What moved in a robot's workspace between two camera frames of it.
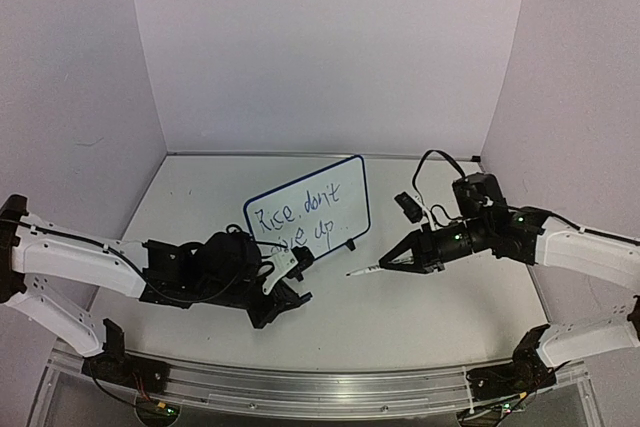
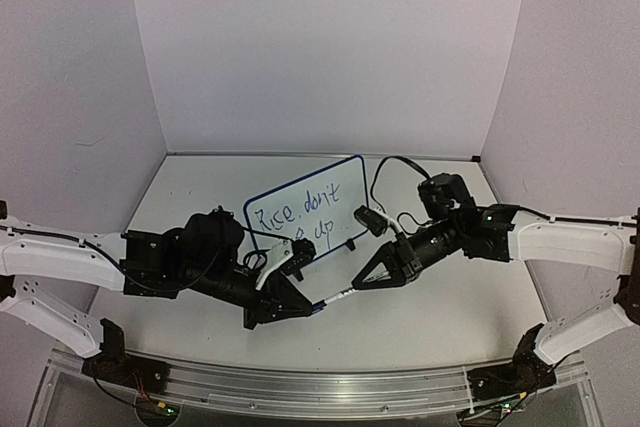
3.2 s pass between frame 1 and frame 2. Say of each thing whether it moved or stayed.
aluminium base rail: stayed
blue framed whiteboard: stayed
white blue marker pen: moved
